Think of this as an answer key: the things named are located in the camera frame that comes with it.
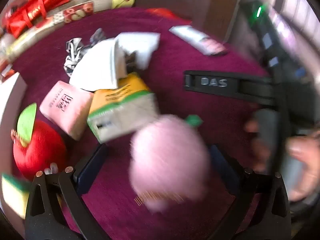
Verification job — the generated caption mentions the red apple plush toy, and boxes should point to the red apple plush toy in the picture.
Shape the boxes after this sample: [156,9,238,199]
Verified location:
[11,104,68,180]

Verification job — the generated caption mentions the yellow sponge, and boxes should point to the yellow sponge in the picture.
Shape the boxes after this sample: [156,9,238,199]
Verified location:
[1,174,32,219]

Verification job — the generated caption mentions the magenta velvet tablecloth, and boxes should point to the magenta velvet tablecloth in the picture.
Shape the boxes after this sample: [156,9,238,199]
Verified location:
[11,6,278,240]

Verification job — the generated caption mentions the white box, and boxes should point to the white box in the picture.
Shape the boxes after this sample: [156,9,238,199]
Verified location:
[0,72,28,173]

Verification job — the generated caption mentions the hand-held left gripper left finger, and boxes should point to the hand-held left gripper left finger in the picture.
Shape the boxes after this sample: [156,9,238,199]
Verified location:
[25,144,110,240]

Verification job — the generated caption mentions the black white patterned cloth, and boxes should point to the black white patterned cloth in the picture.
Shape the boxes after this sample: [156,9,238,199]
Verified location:
[64,28,105,78]

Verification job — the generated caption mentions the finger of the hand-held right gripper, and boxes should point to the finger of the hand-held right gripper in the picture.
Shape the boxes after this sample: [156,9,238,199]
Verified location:
[184,70,275,105]

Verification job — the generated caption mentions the red shopping bag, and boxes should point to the red shopping bag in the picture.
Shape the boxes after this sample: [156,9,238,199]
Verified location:
[5,0,72,37]

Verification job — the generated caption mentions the pink fluffy plush toy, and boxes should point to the pink fluffy plush toy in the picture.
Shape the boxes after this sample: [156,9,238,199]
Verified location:
[129,114,212,214]

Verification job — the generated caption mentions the yellow green tissue packet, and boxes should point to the yellow green tissue packet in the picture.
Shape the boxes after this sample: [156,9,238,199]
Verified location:
[87,72,160,144]

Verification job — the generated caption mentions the fruit printed rolled mat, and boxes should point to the fruit printed rolled mat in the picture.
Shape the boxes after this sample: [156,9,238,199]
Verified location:
[0,0,137,63]

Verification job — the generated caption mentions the orange plastic bag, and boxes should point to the orange plastic bag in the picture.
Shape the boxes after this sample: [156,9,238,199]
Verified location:
[146,8,193,23]

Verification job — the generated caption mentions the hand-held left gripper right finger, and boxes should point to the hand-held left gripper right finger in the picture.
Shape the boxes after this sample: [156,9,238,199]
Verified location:
[209,144,293,240]

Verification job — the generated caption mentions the brown wooden door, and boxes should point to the brown wooden door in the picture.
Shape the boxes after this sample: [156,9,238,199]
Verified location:
[136,0,247,43]

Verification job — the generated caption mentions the pink tissue packet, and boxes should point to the pink tissue packet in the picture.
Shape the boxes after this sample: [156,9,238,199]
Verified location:
[39,80,94,141]

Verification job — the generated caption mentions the white folded towel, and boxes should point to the white folded towel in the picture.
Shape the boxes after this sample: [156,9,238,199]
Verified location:
[69,32,160,92]

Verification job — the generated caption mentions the white pink flat packet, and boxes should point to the white pink flat packet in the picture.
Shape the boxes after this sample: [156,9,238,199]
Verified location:
[169,26,228,56]

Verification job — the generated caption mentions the person's right hand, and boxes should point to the person's right hand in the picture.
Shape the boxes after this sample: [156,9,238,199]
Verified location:
[244,119,320,203]

